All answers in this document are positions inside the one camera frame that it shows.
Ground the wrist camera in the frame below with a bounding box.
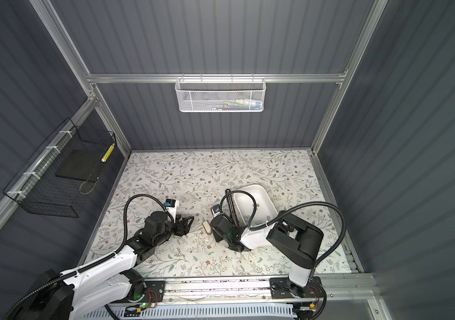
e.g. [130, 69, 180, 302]
[164, 199, 179, 220]
[211, 204, 222, 217]

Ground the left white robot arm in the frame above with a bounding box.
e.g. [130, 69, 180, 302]
[5, 211, 194, 319]

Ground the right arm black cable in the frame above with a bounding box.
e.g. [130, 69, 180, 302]
[219, 189, 347, 269]

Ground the white oval plastic tray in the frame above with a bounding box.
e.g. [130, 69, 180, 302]
[233, 183, 279, 229]

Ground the black foam pad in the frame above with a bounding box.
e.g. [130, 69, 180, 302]
[55, 150, 106, 182]

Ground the yellow marker pen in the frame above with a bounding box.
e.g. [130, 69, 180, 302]
[101, 143, 115, 163]

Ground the white wire mesh basket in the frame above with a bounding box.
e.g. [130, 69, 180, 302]
[175, 77, 267, 113]

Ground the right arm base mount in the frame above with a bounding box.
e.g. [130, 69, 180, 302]
[269, 276, 326, 301]

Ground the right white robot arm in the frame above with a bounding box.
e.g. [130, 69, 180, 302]
[210, 214, 324, 288]

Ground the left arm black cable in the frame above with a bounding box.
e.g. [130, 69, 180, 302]
[2, 193, 175, 320]

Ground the black wire basket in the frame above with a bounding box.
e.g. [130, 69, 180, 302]
[3, 121, 117, 218]

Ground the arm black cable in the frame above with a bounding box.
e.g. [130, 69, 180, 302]
[219, 189, 347, 269]
[2, 193, 175, 320]

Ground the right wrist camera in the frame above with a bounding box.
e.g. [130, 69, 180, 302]
[211, 204, 222, 217]

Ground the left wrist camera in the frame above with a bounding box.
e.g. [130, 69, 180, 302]
[164, 199, 179, 220]

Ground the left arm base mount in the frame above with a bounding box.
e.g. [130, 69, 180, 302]
[109, 280, 165, 309]

